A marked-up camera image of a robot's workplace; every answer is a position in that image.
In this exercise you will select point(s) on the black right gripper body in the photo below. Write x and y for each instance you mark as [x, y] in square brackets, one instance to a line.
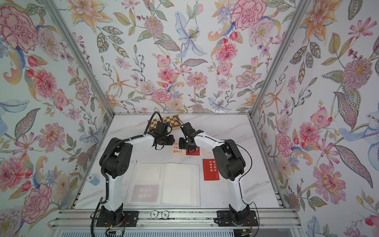
[184, 144]

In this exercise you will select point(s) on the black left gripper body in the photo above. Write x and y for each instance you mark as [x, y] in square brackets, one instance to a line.
[167, 140]

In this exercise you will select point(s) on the red you can do it card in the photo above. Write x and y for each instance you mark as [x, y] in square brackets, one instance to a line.
[195, 152]

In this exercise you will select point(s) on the beige time will tell card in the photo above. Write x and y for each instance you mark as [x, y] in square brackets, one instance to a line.
[176, 152]

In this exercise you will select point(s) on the white photo album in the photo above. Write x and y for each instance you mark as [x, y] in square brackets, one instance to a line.
[178, 183]

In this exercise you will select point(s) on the red card white characters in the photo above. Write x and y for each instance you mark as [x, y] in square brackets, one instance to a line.
[145, 194]

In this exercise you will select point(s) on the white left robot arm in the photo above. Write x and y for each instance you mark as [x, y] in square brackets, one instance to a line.
[116, 158]

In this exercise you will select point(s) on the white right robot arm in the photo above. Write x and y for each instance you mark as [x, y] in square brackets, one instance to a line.
[228, 158]

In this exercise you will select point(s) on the wooden folding chess board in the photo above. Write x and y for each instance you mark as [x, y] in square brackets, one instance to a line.
[174, 121]

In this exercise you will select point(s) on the red card lower right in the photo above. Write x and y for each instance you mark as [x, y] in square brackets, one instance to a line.
[210, 170]

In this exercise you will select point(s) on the small blue white object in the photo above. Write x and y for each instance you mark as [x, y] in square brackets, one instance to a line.
[93, 180]

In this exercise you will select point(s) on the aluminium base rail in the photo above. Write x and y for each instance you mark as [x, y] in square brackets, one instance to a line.
[178, 223]

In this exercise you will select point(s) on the aluminium corner post left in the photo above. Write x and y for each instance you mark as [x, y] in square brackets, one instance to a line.
[62, 27]

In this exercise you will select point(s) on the aluminium corner post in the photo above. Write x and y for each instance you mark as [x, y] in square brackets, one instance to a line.
[299, 12]
[62, 27]

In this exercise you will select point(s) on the aluminium corner post right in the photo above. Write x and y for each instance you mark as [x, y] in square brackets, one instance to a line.
[299, 12]

